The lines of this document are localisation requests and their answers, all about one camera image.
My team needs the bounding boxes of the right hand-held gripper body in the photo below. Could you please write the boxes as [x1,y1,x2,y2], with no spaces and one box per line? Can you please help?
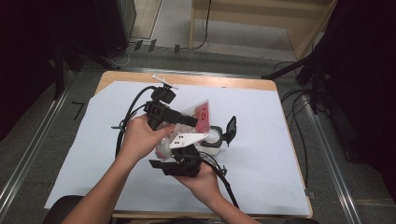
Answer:
[162,133,209,177]

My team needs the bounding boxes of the wooden shelf frame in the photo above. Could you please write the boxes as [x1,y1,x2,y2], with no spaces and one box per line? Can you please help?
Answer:
[189,0,339,61]

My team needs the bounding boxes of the clear container with black lid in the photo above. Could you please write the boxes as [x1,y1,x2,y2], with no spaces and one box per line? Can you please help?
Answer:
[199,115,237,157]

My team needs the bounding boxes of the black floor cables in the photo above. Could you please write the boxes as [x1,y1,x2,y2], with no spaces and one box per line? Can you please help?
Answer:
[274,60,312,189]

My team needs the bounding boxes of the red and white pouch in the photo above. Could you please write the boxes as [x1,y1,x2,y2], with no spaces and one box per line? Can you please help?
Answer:
[155,99,211,161]

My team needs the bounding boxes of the white floor cable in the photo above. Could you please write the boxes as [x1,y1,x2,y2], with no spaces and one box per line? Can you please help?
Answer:
[108,43,133,68]

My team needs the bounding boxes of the short metal floor rail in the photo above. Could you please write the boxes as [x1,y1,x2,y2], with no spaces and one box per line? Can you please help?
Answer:
[80,64,262,79]

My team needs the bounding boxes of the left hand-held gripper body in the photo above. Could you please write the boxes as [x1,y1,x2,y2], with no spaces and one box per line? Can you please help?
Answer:
[144,74,180,131]

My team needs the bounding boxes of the black hanging cable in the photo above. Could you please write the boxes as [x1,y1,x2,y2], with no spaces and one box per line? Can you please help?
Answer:
[190,0,213,51]

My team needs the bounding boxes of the white paper sheet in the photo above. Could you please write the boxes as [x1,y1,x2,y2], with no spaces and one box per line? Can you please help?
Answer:
[44,80,311,217]

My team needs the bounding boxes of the long metal floor rail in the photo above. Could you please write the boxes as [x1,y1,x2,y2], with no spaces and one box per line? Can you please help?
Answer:
[302,92,362,224]
[0,71,76,218]

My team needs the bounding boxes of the black stand with long legs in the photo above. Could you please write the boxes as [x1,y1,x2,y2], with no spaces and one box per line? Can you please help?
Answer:
[52,40,120,101]

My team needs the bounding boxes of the wooden table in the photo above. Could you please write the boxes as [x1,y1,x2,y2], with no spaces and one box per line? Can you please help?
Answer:
[92,70,314,220]

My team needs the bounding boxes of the black cabinet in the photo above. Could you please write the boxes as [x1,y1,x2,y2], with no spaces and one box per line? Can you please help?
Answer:
[92,0,137,59]

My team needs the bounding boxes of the right hand-held gripper cable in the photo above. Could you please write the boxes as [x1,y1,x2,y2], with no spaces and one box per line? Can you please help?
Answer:
[200,151,240,209]

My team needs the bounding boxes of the person's left hand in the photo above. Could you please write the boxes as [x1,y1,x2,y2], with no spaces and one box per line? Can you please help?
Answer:
[120,114,177,166]

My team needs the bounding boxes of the hand-held gripper cable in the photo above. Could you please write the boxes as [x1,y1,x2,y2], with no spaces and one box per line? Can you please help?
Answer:
[111,85,157,158]
[200,151,240,209]

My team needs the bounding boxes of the dark curtain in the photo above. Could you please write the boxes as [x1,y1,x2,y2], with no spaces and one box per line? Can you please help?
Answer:
[311,0,396,203]
[0,0,66,141]

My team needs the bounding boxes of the person's right hand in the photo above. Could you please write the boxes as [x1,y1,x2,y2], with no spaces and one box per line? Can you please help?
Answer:
[176,162,220,203]

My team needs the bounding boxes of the left hand-held gripper cable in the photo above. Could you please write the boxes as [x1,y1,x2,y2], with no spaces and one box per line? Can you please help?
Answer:
[111,85,157,158]

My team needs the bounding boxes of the black chair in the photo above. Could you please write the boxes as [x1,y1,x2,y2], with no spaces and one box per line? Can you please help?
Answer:
[42,194,115,224]

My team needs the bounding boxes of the black stand with cables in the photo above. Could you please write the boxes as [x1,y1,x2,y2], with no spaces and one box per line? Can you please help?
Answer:
[261,46,331,116]

